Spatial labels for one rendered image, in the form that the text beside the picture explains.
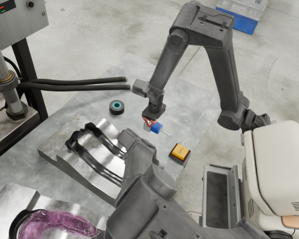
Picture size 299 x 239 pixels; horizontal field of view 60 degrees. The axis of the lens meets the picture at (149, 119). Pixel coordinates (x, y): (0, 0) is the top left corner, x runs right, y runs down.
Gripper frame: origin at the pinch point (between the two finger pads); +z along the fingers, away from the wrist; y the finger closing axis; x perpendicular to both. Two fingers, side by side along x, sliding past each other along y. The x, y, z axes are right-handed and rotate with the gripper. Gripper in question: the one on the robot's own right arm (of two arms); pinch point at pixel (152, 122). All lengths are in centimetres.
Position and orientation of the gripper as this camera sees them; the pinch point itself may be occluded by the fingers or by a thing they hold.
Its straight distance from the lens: 117.2
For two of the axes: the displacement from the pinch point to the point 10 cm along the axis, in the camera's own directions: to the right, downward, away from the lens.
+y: -5.2, 6.2, -5.8
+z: -1.0, 6.3, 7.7
